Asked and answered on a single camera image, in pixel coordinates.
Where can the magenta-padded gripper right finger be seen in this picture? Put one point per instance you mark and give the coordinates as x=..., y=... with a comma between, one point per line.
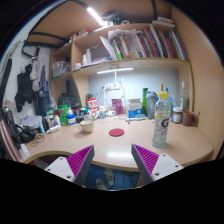
x=165, y=165

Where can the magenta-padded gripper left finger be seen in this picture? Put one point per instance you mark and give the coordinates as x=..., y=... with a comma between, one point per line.
x=60, y=166

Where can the clear yellow-capped drink bottle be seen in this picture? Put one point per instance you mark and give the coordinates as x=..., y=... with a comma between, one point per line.
x=161, y=123

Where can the small white bottle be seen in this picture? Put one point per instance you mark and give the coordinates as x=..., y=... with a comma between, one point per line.
x=57, y=121

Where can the cream ceramic cup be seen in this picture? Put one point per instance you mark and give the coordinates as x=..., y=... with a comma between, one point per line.
x=86, y=126

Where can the white bottle with blue label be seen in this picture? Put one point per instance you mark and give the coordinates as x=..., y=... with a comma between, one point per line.
x=71, y=119

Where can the brown jar with white lid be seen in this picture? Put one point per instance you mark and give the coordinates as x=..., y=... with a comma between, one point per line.
x=177, y=116

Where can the brown mug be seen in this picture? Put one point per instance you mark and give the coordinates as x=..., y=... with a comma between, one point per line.
x=187, y=118

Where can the green plastic container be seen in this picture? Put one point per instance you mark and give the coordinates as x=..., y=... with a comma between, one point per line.
x=62, y=111

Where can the light blue hairbrush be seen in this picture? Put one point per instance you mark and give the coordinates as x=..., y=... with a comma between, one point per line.
x=135, y=118

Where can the flat round red coaster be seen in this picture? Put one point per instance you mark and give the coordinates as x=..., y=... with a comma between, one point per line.
x=116, y=132

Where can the grey shaker bottle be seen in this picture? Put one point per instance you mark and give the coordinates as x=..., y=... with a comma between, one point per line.
x=151, y=106

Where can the white and blue box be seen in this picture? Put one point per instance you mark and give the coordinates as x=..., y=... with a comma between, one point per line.
x=134, y=110

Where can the black appliance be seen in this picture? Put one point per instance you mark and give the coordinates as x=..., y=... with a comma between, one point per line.
x=66, y=100

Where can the tall clear glass bottle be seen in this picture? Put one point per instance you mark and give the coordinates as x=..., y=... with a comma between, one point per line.
x=184, y=100

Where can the tall green bottle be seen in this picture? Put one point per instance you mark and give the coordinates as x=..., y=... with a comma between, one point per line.
x=144, y=100

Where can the red and white can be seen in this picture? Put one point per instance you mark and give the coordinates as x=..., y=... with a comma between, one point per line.
x=91, y=104

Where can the magenta pouch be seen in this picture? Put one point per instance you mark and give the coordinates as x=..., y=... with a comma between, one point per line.
x=117, y=106

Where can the clear bottle with yellow neck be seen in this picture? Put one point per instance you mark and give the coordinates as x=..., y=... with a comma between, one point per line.
x=161, y=88

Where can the blue-grey hanging garment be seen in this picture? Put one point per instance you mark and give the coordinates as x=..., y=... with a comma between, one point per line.
x=44, y=90

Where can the black hanging garment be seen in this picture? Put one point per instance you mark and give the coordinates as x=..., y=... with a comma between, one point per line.
x=23, y=90

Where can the white power strip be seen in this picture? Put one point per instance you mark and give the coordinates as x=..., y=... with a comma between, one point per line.
x=113, y=86

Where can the wooden shelf unit with books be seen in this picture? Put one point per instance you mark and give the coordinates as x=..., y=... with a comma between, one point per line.
x=140, y=63

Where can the white under-shelf light bar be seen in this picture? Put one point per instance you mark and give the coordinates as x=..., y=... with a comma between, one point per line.
x=115, y=70

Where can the white ceiling light tube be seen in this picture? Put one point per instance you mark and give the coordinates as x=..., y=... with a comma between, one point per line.
x=96, y=16

